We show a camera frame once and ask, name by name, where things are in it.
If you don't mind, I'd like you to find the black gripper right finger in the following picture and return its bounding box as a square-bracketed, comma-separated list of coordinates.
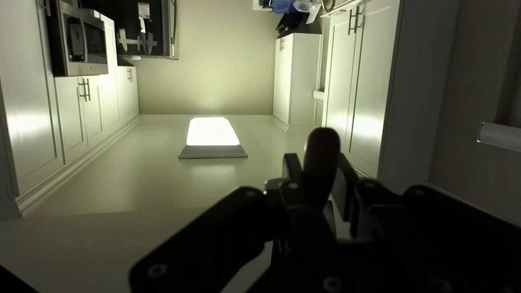
[332, 151, 521, 257]

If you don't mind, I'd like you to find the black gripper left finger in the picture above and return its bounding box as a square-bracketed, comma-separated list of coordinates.
[129, 151, 306, 293]

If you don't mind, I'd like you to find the white cabinet beside microwave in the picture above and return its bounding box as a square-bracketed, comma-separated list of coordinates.
[99, 13, 142, 125]

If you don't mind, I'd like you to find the white cabinet above microwave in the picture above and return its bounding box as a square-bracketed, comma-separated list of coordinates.
[54, 73, 120, 166]

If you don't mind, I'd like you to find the stainless steel microwave oven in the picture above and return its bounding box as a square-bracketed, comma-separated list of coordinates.
[47, 0, 111, 78]

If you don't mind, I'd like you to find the white wall cabinet with handles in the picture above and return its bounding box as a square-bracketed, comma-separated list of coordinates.
[321, 0, 402, 180]

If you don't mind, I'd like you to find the narrow white wall cabinet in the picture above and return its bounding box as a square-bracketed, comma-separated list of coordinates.
[272, 31, 326, 130]

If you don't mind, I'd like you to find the large white wall cabinet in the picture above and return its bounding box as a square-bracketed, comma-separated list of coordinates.
[0, 0, 65, 200]

